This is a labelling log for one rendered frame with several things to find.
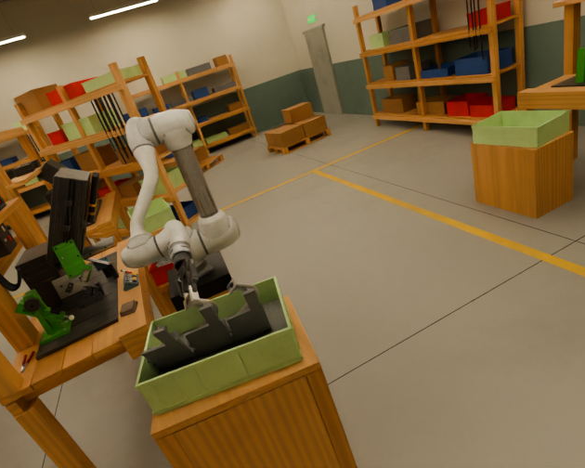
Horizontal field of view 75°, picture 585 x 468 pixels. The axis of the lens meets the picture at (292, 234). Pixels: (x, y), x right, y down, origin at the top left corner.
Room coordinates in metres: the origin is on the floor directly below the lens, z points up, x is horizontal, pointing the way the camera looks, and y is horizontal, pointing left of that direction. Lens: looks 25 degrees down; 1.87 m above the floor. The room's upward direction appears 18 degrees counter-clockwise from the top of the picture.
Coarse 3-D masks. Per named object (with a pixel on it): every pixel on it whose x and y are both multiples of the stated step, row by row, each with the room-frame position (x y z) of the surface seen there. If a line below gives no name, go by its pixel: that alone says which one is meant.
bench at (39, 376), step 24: (168, 312) 2.98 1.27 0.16; (96, 336) 1.72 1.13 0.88; (48, 360) 1.64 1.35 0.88; (72, 360) 1.57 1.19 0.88; (96, 360) 1.64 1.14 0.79; (24, 384) 1.51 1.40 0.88; (48, 384) 1.57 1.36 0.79; (24, 408) 1.49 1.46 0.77; (48, 432) 1.47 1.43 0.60; (48, 456) 1.45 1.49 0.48; (72, 456) 1.47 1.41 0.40
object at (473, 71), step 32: (384, 0) 6.87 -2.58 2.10; (416, 0) 6.07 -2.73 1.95; (384, 32) 7.15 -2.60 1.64; (416, 32) 6.44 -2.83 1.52; (448, 32) 5.60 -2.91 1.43; (480, 32) 5.03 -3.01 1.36; (384, 64) 7.86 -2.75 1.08; (416, 64) 6.33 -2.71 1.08; (448, 64) 6.25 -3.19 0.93; (480, 64) 5.14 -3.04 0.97; (512, 64) 5.10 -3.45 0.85; (416, 96) 7.07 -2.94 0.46; (448, 96) 6.23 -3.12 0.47; (480, 96) 5.53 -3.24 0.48; (512, 96) 5.17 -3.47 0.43
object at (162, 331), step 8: (160, 328) 1.21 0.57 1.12; (160, 336) 1.20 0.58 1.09; (168, 336) 1.21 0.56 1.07; (160, 344) 1.25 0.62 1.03; (168, 344) 1.24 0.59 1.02; (176, 344) 1.25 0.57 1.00; (184, 344) 1.28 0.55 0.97; (144, 352) 1.24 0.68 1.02; (152, 352) 1.24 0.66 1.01; (160, 352) 1.25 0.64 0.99; (168, 352) 1.27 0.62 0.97; (176, 352) 1.28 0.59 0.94; (184, 352) 1.30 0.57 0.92; (192, 352) 1.32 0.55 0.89; (152, 360) 1.27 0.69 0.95; (160, 360) 1.28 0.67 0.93; (168, 360) 1.30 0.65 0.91; (176, 360) 1.32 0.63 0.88; (184, 360) 1.33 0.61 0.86; (160, 368) 1.33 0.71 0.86
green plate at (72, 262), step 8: (72, 240) 2.22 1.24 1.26; (56, 248) 2.19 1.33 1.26; (64, 248) 2.19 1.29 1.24; (72, 248) 2.20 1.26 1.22; (64, 256) 2.18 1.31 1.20; (72, 256) 2.18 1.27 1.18; (80, 256) 2.19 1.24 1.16; (64, 264) 2.16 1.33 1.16; (72, 264) 2.17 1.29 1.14; (80, 264) 2.17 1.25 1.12; (72, 272) 2.15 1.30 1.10; (80, 272) 2.16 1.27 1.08
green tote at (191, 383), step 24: (264, 288) 1.58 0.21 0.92; (192, 312) 1.56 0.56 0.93; (288, 312) 1.46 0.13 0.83; (264, 336) 1.18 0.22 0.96; (288, 336) 1.18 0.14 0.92; (144, 360) 1.28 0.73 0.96; (216, 360) 1.16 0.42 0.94; (240, 360) 1.16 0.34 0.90; (264, 360) 1.17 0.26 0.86; (288, 360) 1.18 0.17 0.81; (144, 384) 1.14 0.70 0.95; (168, 384) 1.15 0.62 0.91; (192, 384) 1.16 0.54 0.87; (216, 384) 1.16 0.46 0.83; (168, 408) 1.14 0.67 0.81
